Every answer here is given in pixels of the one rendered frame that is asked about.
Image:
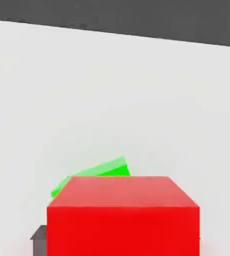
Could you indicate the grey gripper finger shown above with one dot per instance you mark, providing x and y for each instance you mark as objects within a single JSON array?
[{"x": 40, "y": 242}]

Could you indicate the small green cube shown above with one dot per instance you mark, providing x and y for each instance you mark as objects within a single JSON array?
[{"x": 115, "y": 170}]

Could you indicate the small red cube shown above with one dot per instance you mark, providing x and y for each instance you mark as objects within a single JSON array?
[{"x": 123, "y": 226}]

